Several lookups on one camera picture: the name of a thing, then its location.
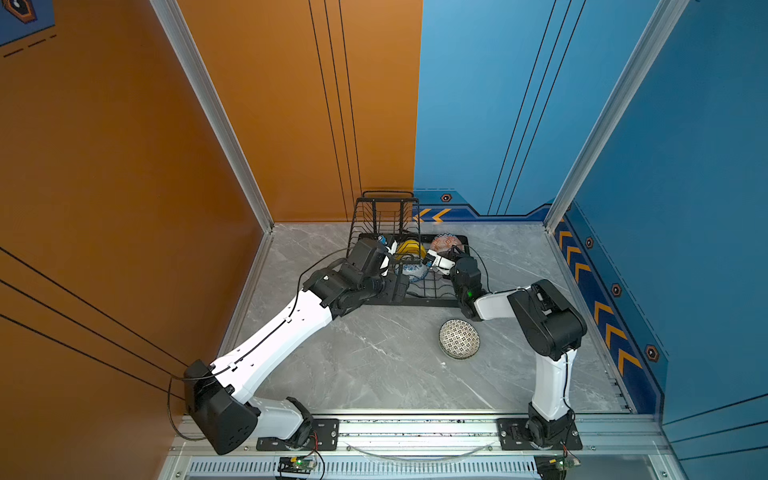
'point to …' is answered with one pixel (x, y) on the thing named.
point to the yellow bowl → (410, 246)
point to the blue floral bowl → (416, 272)
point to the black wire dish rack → (393, 219)
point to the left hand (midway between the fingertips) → (394, 276)
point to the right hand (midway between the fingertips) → (456, 245)
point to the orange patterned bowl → (444, 241)
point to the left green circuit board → (297, 464)
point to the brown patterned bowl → (459, 339)
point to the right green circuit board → (554, 467)
